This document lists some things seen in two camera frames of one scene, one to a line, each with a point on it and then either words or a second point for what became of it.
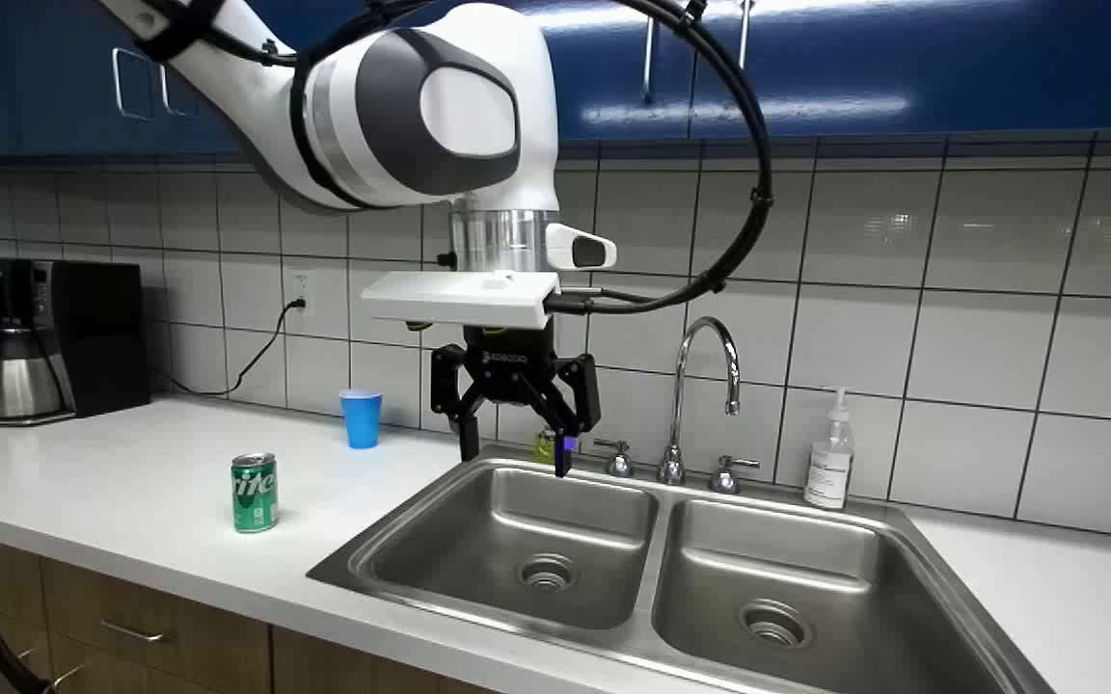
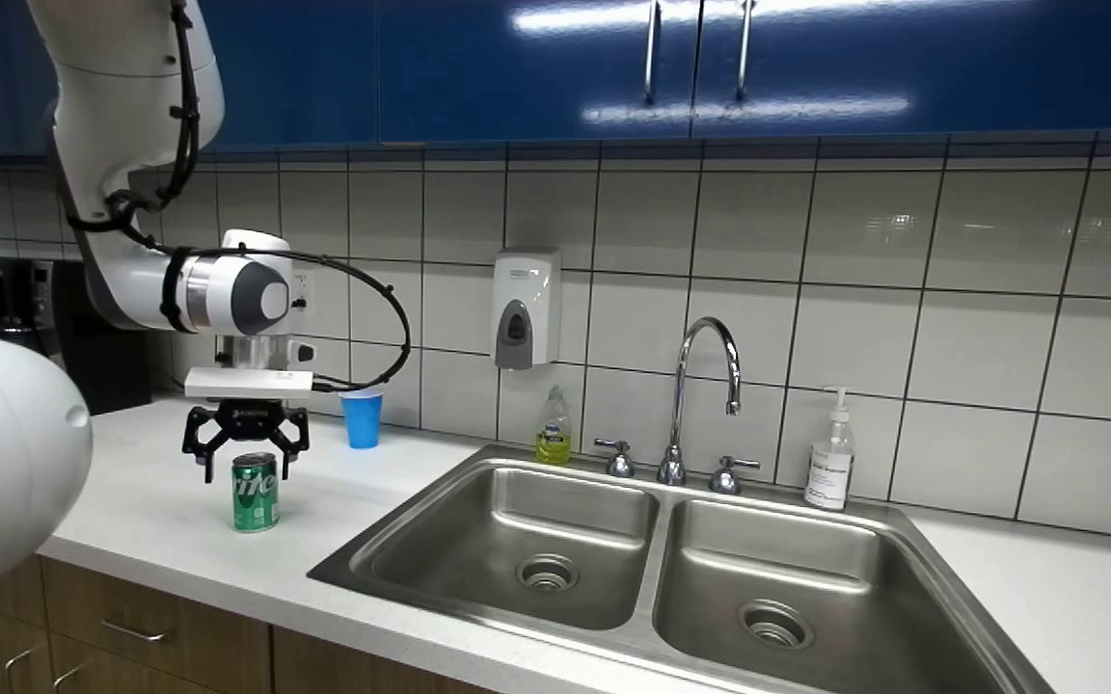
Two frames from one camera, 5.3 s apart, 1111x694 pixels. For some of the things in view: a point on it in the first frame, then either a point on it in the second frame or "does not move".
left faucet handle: x=619 y=466 does not move
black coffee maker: x=89 y=318 does not move
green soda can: x=255 y=493 does not move
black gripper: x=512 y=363 → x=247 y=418
